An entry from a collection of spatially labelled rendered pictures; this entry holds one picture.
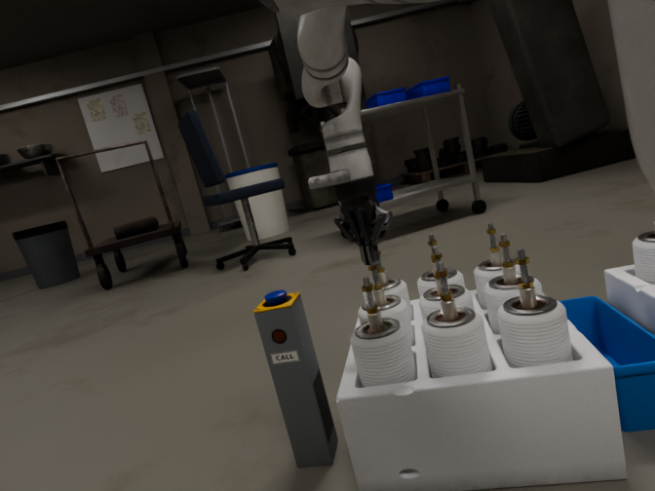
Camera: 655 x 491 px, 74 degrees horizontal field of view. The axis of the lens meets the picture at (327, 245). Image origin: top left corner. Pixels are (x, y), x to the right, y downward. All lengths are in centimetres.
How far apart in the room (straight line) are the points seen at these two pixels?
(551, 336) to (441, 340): 15
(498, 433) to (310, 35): 62
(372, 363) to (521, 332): 22
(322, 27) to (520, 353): 53
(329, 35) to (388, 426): 57
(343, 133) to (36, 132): 714
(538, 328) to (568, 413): 12
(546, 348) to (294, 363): 40
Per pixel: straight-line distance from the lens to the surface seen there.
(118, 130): 720
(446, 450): 74
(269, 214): 415
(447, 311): 70
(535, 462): 77
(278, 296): 76
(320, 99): 77
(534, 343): 70
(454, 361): 70
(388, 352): 69
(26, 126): 782
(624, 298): 104
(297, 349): 77
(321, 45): 64
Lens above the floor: 53
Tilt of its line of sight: 10 degrees down
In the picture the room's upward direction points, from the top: 14 degrees counter-clockwise
